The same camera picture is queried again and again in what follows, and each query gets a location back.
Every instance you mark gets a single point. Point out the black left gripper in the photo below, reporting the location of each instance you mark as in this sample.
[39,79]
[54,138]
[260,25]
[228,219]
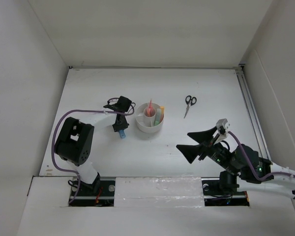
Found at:
[122,127]

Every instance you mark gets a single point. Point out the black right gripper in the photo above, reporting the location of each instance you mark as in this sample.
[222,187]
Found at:
[190,152]

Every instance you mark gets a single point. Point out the blue correction tape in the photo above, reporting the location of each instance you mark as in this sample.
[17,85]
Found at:
[122,134]

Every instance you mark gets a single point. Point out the white round divided organizer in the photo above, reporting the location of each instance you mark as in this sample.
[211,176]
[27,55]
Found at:
[147,124]

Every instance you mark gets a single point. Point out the pink highlighter pen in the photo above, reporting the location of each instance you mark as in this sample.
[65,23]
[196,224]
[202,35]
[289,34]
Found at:
[150,103]

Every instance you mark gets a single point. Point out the purple capped pen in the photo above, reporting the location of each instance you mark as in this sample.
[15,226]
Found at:
[152,111]

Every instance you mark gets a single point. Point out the green highlighter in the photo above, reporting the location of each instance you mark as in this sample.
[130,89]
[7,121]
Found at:
[157,117]

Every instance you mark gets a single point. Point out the black handled scissors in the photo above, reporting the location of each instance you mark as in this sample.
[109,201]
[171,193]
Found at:
[190,101]

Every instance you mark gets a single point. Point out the orange highlighter marker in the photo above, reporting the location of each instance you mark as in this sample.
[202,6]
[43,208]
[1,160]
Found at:
[162,108]

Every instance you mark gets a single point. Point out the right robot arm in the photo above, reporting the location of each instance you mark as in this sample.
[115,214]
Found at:
[243,168]

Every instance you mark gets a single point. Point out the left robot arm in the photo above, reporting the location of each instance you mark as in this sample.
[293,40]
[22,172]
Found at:
[73,135]

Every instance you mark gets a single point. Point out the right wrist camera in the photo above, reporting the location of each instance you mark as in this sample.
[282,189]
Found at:
[222,128]

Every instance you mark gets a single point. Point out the front mounting rail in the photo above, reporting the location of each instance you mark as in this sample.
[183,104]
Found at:
[160,192]

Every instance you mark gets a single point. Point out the aluminium rail at right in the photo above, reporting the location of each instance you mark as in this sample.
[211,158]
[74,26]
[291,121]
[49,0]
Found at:
[262,145]

